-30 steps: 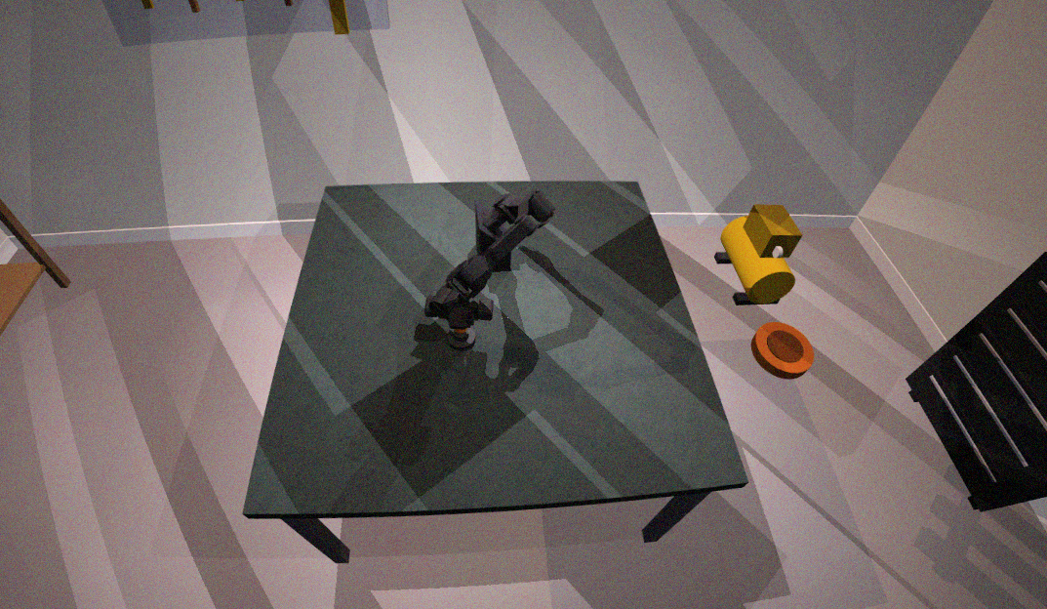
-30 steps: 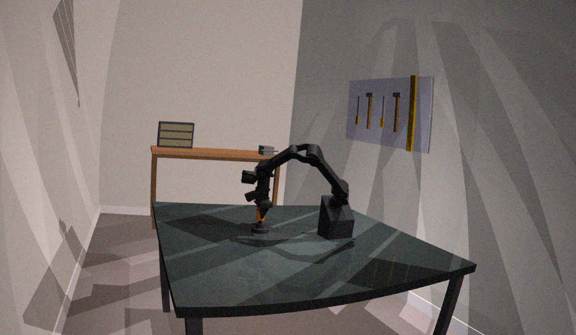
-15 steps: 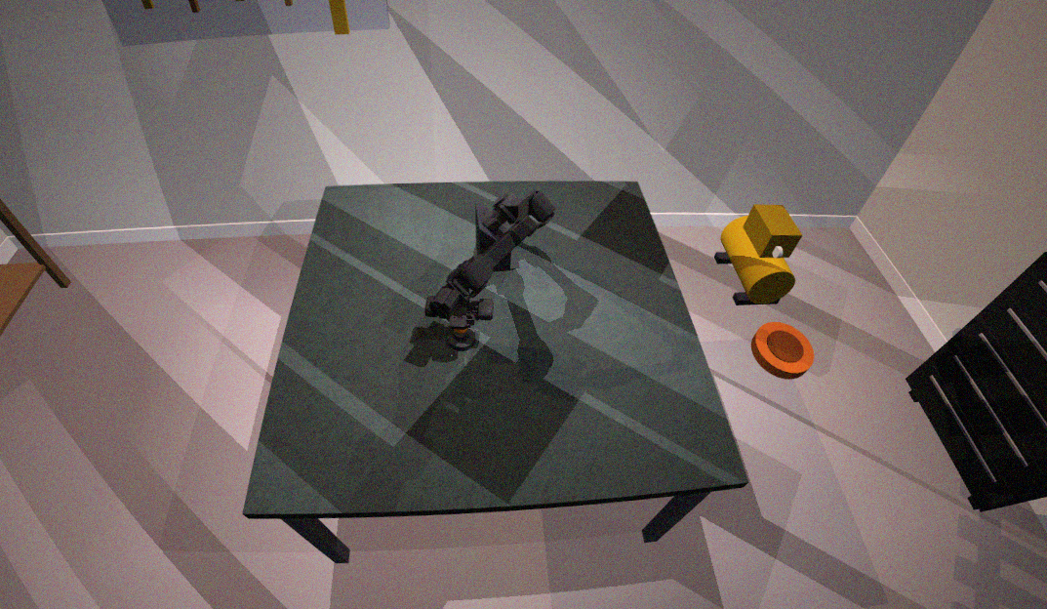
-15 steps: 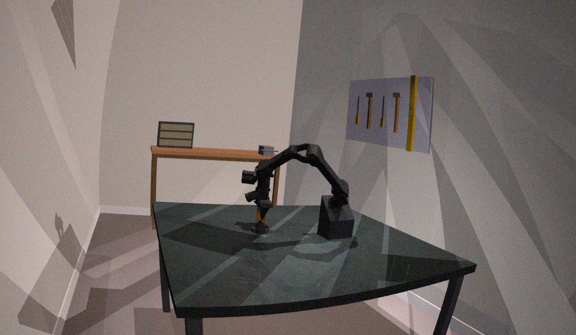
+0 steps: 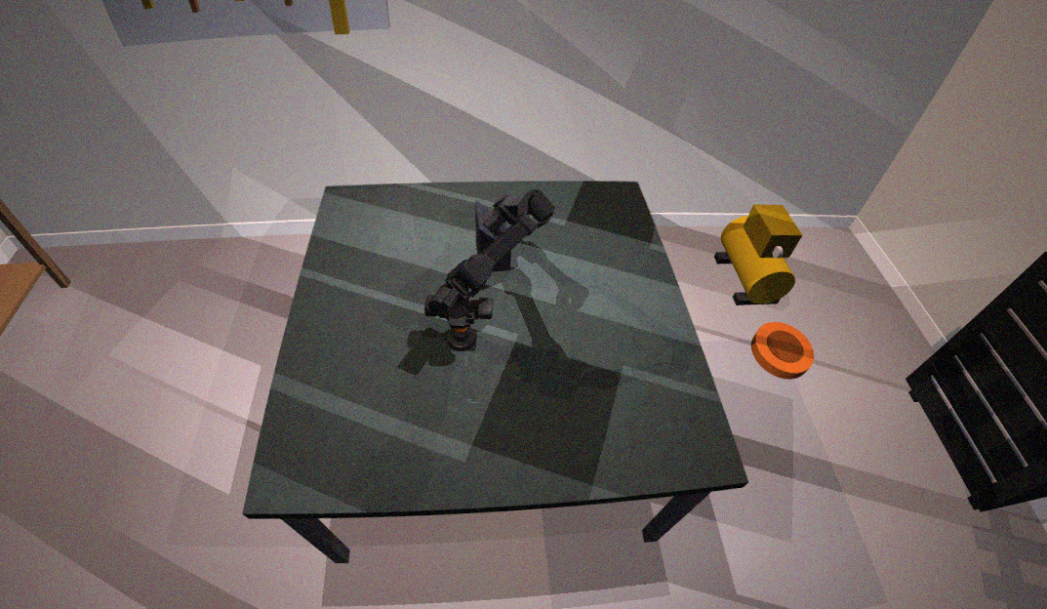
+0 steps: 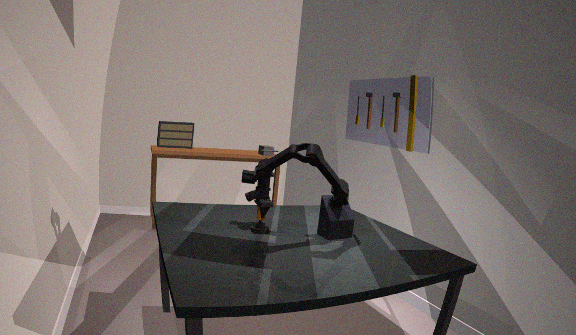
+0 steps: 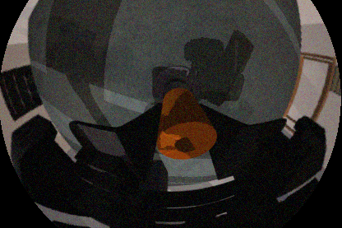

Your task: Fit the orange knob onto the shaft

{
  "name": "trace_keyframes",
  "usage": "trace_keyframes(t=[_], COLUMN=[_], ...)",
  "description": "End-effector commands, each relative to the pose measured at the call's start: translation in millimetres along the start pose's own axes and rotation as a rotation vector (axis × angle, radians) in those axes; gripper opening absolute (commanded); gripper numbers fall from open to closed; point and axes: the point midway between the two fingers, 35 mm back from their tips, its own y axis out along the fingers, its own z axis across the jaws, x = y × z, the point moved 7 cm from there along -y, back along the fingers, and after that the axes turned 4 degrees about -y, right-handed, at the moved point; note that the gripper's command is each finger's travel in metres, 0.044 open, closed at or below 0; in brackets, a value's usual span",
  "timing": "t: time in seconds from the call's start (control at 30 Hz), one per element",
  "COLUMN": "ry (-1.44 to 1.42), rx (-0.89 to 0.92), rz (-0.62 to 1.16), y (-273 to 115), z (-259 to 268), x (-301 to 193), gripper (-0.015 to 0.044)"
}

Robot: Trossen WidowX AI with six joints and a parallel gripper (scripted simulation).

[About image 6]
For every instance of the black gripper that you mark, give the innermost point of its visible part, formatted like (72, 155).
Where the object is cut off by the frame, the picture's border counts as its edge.
(264, 202)

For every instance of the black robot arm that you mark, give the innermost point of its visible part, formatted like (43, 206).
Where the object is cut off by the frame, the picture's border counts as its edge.
(314, 156)

